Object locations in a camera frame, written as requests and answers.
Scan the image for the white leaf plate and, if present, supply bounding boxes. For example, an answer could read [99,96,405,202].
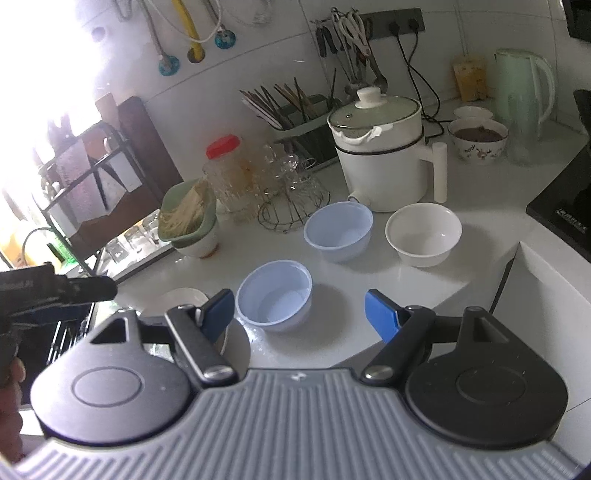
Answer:
[140,288,250,378]

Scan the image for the white plastic bowl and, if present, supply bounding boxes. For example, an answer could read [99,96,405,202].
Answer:
[385,203,463,268]

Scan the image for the pale blue plastic bowl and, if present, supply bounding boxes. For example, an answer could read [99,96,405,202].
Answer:
[304,201,374,263]

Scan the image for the chrome kitchen faucet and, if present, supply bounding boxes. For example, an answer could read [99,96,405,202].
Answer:
[21,227,65,269]

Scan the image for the hanging kitchen utensils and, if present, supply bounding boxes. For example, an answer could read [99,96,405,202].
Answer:
[311,7,389,97]

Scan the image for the left hand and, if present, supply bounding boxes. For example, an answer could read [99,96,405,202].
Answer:
[0,358,26,463]

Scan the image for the orange detergent bottle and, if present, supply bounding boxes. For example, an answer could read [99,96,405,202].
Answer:
[0,233,34,268]

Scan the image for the white bowl under colander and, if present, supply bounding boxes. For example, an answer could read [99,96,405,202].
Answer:
[171,222,219,259]

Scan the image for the drinking glass left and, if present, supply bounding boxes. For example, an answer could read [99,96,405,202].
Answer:
[105,238,128,264]

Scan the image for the drinking glass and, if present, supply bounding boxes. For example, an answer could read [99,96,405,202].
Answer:
[105,238,128,264]
[141,211,160,245]
[123,225,150,253]

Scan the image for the white drip tray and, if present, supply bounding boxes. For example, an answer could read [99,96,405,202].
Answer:
[104,234,173,283]

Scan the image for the drinking glass middle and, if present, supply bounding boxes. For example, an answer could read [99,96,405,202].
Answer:
[123,225,150,253]

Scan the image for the drinking glass right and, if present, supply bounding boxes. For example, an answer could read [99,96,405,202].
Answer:
[141,211,160,245]

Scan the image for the green colander with noodles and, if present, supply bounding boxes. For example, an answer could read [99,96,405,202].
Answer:
[158,178,216,242]

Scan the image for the black dish rack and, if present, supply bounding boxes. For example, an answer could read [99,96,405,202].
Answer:
[36,97,181,275]

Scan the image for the red lid plastic jar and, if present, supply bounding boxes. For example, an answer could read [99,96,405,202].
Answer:
[202,134,257,222]

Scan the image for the white electric cooking pot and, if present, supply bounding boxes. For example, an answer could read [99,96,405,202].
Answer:
[327,87,448,213]

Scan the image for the black induction cooktop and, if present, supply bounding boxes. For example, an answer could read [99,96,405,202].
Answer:
[526,144,591,261]

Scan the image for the patterned bowl with dark food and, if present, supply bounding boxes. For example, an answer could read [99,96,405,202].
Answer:
[448,117,509,165]

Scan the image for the small white bowl behind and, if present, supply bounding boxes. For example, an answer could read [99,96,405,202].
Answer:
[454,105,494,120]

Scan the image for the chopstick holder with chopsticks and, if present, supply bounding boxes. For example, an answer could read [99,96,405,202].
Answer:
[239,77,342,170]

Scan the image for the green electric kettle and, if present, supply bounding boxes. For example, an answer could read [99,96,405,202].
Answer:
[494,48,557,138]

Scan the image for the wire glass holder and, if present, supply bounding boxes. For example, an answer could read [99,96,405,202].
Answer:
[257,144,332,234]

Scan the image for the yellow gas hose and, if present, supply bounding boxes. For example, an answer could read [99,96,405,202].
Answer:
[171,0,205,63]

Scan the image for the black wall power strip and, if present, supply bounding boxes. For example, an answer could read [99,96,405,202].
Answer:
[361,8,425,40]

